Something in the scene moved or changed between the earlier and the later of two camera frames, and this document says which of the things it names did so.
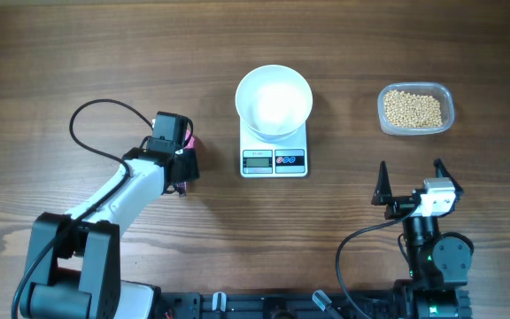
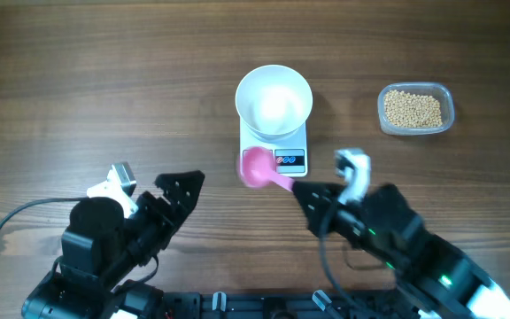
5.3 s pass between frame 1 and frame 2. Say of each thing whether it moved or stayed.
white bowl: stayed
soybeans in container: stayed
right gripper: moved
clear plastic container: stayed
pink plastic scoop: moved
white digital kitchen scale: stayed
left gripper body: moved
